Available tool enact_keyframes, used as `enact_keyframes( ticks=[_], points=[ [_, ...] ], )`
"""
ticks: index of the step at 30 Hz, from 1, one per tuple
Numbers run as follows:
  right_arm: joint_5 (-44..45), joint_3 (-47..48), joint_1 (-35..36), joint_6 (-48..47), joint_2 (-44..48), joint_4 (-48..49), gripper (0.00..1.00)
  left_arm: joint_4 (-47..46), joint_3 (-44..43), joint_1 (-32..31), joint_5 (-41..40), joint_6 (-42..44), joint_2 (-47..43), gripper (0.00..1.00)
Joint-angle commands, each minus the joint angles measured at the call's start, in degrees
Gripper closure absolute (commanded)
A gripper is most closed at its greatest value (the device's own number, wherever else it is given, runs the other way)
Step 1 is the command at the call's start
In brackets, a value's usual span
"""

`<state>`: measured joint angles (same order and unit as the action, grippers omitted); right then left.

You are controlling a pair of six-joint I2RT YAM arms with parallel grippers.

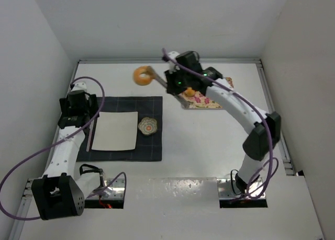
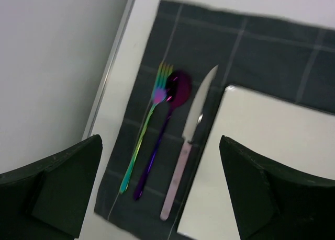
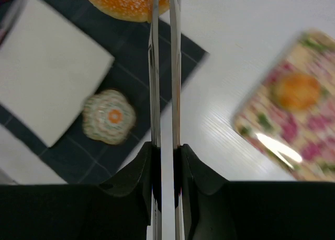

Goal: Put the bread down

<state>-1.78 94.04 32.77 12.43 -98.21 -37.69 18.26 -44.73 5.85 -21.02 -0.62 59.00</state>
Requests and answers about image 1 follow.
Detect metal serving tongs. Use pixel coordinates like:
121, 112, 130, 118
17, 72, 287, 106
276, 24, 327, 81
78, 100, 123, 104
146, 65, 192, 110

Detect orange bagel bread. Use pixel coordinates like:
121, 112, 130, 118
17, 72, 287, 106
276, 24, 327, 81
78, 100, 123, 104
133, 66, 153, 86

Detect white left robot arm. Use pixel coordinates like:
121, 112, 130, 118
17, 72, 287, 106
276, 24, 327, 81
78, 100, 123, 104
31, 82, 104, 220

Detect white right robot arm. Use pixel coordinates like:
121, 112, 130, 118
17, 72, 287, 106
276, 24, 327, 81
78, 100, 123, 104
162, 50, 281, 200

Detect round orange bread bun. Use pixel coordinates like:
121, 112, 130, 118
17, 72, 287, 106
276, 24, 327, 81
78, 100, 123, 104
184, 87, 196, 97

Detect floral rectangular tray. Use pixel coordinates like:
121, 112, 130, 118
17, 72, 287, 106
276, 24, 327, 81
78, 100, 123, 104
180, 92, 223, 110

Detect white square plate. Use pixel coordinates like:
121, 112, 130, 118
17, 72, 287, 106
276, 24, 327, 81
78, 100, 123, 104
92, 112, 138, 151

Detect small flower-shaped dish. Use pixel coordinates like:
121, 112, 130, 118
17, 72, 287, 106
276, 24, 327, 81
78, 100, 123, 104
138, 117, 158, 135

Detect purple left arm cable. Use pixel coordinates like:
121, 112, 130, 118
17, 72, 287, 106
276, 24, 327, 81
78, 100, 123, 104
0, 76, 127, 221

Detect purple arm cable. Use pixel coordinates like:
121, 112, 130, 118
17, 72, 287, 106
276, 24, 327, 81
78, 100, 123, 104
161, 48, 280, 200
0, 76, 127, 221

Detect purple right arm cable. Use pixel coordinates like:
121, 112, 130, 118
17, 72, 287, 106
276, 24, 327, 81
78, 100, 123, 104
161, 48, 280, 200

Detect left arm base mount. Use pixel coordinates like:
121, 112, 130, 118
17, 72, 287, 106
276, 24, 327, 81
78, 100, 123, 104
85, 177, 126, 209

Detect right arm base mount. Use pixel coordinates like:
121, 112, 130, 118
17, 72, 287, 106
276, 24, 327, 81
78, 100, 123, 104
217, 177, 267, 209

